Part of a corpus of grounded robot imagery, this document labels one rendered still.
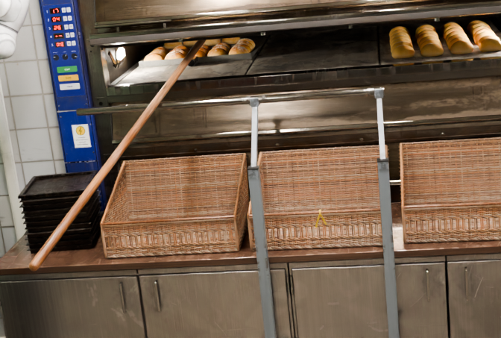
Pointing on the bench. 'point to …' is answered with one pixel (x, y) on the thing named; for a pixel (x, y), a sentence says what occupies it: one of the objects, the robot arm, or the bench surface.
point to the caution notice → (81, 136)
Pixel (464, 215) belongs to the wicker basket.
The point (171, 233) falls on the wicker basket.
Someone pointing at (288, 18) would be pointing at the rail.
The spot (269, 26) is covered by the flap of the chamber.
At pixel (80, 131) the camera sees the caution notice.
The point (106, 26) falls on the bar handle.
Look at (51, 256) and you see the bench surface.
